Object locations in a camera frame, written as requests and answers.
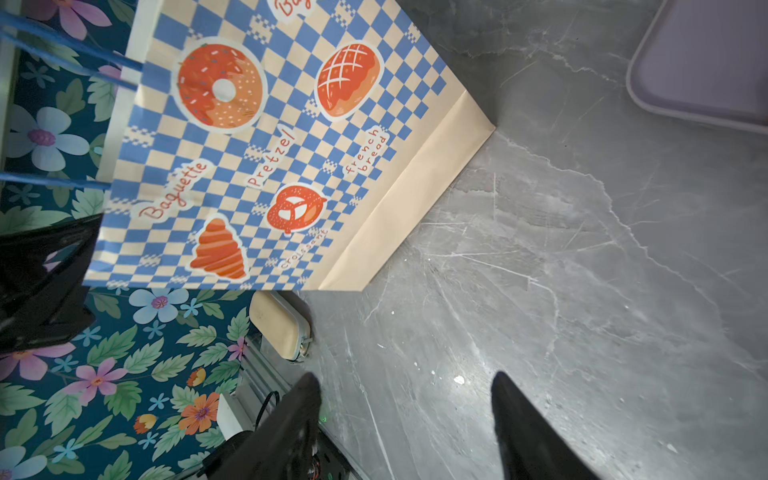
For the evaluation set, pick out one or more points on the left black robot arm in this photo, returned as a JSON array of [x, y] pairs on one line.
[[42, 292]]

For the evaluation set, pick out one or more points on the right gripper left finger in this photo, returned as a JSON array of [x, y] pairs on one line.
[[281, 446]]

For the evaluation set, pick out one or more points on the blue checkered paper bag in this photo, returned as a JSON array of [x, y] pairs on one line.
[[260, 145]]

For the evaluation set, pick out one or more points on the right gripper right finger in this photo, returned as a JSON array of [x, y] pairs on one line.
[[529, 446]]

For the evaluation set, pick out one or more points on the beige long bread loaf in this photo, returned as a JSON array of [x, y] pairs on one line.
[[281, 325]]

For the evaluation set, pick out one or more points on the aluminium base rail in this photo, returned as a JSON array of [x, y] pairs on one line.
[[261, 379]]

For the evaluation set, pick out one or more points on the lilac plastic tray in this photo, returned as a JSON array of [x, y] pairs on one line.
[[704, 61]]

